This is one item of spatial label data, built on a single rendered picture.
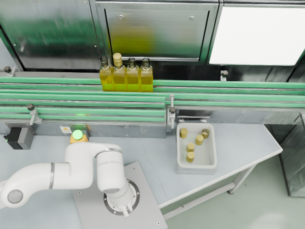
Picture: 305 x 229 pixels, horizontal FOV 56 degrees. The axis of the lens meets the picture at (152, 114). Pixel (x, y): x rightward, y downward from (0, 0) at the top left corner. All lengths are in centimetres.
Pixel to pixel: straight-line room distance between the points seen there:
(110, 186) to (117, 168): 6
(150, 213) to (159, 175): 18
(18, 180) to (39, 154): 56
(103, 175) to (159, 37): 63
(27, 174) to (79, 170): 15
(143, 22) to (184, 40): 20
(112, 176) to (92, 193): 35
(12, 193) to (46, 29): 74
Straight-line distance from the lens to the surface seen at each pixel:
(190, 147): 133
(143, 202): 126
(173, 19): 120
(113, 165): 99
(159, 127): 131
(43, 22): 135
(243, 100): 138
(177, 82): 134
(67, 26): 134
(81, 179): 96
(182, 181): 133
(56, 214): 135
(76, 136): 134
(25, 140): 144
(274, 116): 151
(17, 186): 92
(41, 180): 94
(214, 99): 134
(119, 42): 130
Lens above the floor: 200
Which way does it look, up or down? 58 degrees down
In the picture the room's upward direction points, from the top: straight up
